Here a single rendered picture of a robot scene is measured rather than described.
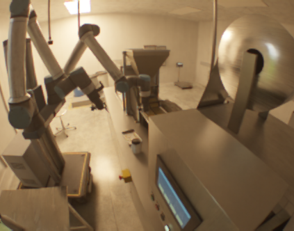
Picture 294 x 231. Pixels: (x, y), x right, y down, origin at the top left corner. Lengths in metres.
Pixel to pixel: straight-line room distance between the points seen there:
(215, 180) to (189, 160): 0.06
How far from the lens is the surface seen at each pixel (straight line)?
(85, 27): 1.16
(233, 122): 0.47
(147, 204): 0.86
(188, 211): 0.31
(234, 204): 0.23
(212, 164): 0.27
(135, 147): 1.08
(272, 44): 0.42
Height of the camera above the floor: 1.58
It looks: 29 degrees down
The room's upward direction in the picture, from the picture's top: straight up
